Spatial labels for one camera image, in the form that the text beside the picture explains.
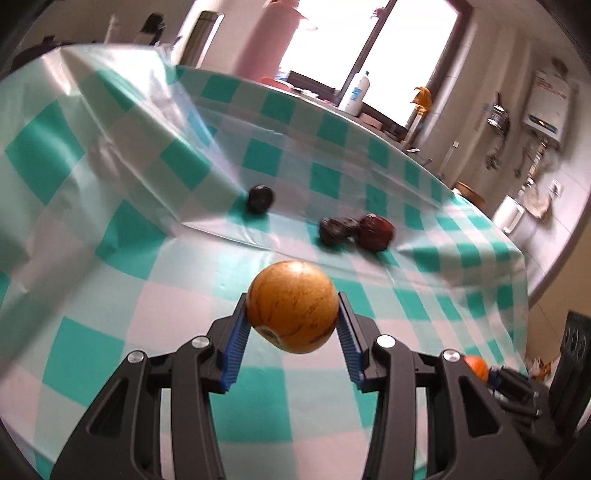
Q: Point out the hanging beige cloth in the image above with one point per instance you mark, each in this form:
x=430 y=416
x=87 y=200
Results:
x=538 y=199

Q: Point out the orange mandarin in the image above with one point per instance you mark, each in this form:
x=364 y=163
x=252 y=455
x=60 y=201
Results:
x=478 y=367

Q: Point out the white bottle blue label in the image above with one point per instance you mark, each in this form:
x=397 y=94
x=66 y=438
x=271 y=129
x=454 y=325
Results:
x=358 y=94

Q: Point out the wooden bowl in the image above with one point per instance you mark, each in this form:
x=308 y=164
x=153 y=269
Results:
x=468 y=194

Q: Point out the small round dark fruit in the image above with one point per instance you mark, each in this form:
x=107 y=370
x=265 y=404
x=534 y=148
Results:
x=260 y=198

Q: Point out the metal faucet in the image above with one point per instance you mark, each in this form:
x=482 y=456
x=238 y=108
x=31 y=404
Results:
x=425 y=161

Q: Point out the hanging metal utensils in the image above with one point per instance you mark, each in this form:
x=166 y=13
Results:
x=497 y=127

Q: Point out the tall pink thermos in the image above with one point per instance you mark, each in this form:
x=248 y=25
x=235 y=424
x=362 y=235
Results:
x=272 y=39

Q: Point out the pink basin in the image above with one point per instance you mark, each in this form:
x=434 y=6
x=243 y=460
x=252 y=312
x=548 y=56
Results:
x=277 y=83

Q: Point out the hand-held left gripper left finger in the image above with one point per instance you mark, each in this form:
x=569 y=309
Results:
x=235 y=344

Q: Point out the green checked tablecloth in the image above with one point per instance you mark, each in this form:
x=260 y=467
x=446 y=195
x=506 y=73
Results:
x=184 y=184

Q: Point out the striped yellow round fruit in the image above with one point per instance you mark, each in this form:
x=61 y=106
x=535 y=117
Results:
x=293 y=307

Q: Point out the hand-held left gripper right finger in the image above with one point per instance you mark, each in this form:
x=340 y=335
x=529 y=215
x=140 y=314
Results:
x=348 y=344

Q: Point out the wrinkled dark red fruit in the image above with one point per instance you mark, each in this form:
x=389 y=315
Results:
x=376 y=231

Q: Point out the white wall socket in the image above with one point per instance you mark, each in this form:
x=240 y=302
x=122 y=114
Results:
x=557 y=187

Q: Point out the dark wrinkled dried fruit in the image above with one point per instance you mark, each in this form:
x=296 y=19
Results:
x=331 y=232
x=350 y=225

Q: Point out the box of clutter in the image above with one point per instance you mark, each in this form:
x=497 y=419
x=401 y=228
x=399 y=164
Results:
x=539 y=368

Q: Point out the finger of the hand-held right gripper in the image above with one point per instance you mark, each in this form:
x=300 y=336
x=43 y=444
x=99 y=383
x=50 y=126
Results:
x=512 y=390

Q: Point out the white jug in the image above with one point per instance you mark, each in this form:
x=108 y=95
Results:
x=508 y=213

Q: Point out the yellow hanging object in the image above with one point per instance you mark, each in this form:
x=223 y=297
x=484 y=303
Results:
x=422 y=98

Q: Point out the tall metal bin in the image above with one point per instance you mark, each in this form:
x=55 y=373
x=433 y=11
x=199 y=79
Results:
x=201 y=38

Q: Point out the white water heater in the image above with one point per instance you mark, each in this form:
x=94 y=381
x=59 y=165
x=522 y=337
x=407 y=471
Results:
x=548 y=108

